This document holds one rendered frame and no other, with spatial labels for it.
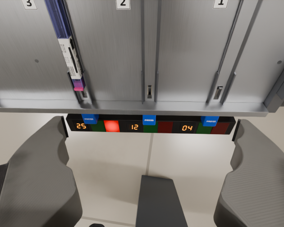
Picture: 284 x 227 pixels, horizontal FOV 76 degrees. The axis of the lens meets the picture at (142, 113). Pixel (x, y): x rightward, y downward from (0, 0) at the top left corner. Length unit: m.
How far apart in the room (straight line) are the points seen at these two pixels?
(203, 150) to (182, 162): 0.14
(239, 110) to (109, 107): 0.21
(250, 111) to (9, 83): 0.39
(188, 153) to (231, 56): 0.85
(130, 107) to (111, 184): 0.88
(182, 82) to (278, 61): 0.13
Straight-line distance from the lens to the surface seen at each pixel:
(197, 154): 1.10
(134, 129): 0.38
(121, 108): 0.30
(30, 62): 0.32
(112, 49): 0.27
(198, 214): 1.23
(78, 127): 0.41
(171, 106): 0.30
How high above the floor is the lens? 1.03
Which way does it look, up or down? 87 degrees down
